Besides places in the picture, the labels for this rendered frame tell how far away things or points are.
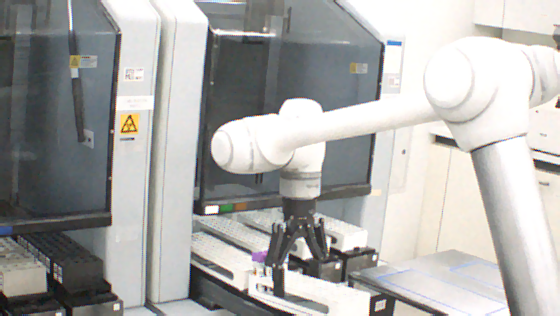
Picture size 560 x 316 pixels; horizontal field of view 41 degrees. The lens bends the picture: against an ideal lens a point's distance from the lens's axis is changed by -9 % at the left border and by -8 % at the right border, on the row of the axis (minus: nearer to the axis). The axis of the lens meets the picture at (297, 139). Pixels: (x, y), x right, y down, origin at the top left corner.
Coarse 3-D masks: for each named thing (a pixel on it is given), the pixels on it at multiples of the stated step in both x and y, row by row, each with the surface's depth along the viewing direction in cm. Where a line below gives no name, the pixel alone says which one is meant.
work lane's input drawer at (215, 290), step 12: (192, 276) 198; (204, 276) 196; (192, 288) 198; (204, 288) 194; (216, 288) 191; (228, 288) 189; (216, 300) 191; (228, 300) 187; (240, 300) 184; (252, 300) 182; (240, 312) 184; (252, 312) 181; (264, 312) 178; (276, 312) 176; (288, 312) 178
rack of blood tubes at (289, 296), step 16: (288, 272) 187; (288, 288) 174; (304, 288) 173; (320, 288) 174; (336, 288) 174; (352, 288) 174; (272, 304) 178; (288, 304) 174; (304, 304) 180; (320, 304) 180; (336, 304) 163; (352, 304) 166; (368, 304) 169
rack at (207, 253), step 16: (192, 240) 206; (208, 240) 207; (192, 256) 204; (208, 256) 195; (224, 256) 196; (240, 256) 198; (208, 272) 195; (224, 272) 200; (240, 272) 186; (240, 288) 187
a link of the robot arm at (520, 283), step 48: (480, 48) 119; (432, 96) 121; (480, 96) 117; (528, 96) 125; (480, 144) 121; (528, 144) 123; (480, 192) 124; (528, 192) 119; (528, 240) 118; (528, 288) 117
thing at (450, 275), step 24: (384, 264) 215; (408, 264) 217; (432, 264) 218; (456, 264) 219; (480, 264) 221; (384, 288) 196; (408, 288) 197; (432, 288) 198; (456, 288) 199; (480, 288) 200; (432, 312) 184; (456, 312) 181; (480, 312) 182; (504, 312) 183
